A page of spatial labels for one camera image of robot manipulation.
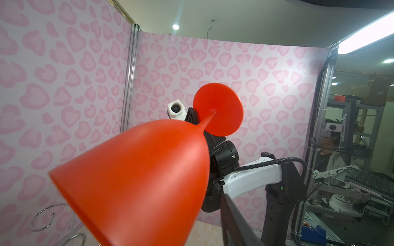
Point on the ceiling light strip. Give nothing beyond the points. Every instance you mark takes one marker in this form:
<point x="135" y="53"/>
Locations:
<point x="369" y="34"/>

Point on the chrome wine glass rack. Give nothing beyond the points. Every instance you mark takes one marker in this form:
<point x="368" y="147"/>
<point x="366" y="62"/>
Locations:
<point x="57" y="224"/>

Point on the person at desk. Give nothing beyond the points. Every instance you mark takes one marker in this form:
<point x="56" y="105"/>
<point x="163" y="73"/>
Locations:
<point x="328" y="157"/>

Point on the aluminium frame post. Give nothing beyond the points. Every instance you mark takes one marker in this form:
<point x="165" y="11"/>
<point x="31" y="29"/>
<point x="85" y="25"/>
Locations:
<point x="315" y="131"/>
<point x="129" y="76"/>

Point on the left aluminium frame post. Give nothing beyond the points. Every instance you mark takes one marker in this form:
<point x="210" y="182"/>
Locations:
<point x="129" y="76"/>

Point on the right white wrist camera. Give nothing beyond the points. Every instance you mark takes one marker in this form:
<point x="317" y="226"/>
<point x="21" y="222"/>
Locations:
<point x="176" y="110"/>

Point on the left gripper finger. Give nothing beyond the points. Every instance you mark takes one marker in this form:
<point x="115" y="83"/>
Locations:
<point x="235" y="229"/>

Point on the metal storage shelf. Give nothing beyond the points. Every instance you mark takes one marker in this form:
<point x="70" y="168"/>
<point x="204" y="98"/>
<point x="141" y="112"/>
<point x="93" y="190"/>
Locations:
<point x="359" y="125"/>

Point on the right aluminium frame post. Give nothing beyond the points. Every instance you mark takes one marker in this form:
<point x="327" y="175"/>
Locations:
<point x="315" y="131"/>

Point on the red plastic wine glass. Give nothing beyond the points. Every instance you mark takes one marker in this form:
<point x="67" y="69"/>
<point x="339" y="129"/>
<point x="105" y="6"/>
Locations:
<point x="146" y="186"/>

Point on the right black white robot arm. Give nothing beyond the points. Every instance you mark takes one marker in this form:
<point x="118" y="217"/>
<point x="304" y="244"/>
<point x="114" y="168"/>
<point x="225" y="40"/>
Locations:
<point x="282" y="178"/>

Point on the black keyboard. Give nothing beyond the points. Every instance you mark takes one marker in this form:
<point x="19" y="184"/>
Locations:
<point x="372" y="183"/>

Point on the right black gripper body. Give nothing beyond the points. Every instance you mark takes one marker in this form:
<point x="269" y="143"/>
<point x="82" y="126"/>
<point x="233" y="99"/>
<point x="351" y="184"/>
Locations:
<point x="224" y="160"/>

